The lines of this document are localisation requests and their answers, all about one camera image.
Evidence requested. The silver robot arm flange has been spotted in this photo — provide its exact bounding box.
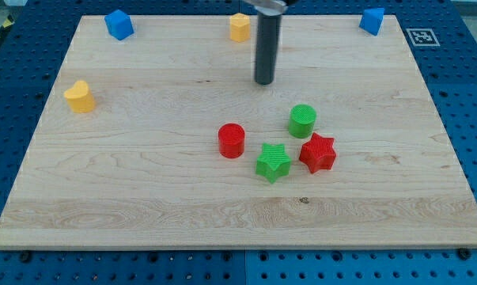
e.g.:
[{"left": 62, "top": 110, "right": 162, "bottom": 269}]
[{"left": 244, "top": 0, "right": 288, "bottom": 16}]

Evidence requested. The yellow heart block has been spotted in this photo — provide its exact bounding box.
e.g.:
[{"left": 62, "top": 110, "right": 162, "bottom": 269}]
[{"left": 63, "top": 80, "right": 96, "bottom": 113}]

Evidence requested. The red cylinder block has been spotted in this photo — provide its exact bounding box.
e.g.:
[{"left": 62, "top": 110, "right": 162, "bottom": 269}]
[{"left": 218, "top": 123, "right": 245, "bottom": 158}]

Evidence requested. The green star block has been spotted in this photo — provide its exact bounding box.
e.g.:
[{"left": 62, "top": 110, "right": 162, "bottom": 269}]
[{"left": 256, "top": 143, "right": 292, "bottom": 184}]

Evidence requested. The green cylinder block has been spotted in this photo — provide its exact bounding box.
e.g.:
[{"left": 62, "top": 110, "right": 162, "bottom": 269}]
[{"left": 288, "top": 104, "right": 316, "bottom": 139}]

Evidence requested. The red star block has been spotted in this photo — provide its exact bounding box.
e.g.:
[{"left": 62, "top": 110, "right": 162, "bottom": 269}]
[{"left": 299, "top": 132, "right": 337, "bottom": 174}]

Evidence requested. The light wooden board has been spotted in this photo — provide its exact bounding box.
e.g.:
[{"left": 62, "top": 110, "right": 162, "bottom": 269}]
[{"left": 0, "top": 15, "right": 477, "bottom": 251}]

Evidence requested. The yellow pentagon block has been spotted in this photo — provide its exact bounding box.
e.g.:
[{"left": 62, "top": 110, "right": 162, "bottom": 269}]
[{"left": 229, "top": 13, "right": 251, "bottom": 43}]

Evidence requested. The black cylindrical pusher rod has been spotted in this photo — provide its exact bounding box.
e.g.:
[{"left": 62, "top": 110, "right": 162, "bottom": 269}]
[{"left": 254, "top": 9, "right": 282, "bottom": 86}]

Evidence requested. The blue cube block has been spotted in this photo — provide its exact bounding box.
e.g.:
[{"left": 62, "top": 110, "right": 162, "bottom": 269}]
[{"left": 104, "top": 9, "right": 134, "bottom": 40}]

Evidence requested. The blue triangular block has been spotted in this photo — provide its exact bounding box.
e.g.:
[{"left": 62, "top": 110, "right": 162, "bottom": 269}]
[{"left": 358, "top": 7, "right": 385, "bottom": 36}]

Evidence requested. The white fiducial marker tag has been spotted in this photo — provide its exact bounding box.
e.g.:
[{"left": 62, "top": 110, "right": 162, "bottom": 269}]
[{"left": 406, "top": 28, "right": 440, "bottom": 47}]

